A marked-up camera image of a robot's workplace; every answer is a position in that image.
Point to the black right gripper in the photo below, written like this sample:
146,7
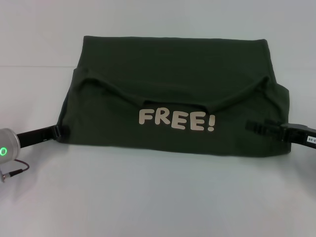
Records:
298,134

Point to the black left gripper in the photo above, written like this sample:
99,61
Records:
37,137

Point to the dark green shirt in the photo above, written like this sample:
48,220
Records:
172,74

